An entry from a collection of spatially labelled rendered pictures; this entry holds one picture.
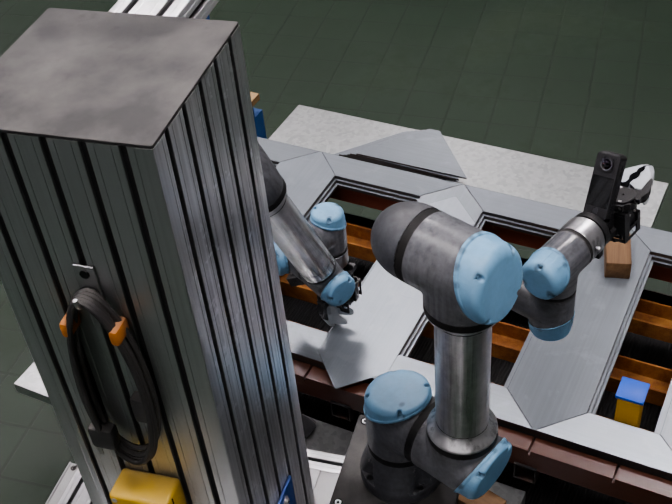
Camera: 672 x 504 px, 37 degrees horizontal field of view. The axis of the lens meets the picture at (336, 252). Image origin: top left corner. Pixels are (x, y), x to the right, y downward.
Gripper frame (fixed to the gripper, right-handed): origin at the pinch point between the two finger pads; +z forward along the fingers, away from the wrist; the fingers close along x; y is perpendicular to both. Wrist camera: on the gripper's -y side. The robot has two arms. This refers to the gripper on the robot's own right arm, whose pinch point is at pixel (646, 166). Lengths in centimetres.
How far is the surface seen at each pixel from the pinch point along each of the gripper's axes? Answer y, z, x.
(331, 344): 53, -28, -66
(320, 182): 47, 17, -110
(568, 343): 59, 6, -23
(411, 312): 54, -8, -58
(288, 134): 51, 37, -145
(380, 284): 52, -5, -70
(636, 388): 57, 0, -2
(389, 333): 54, -17, -57
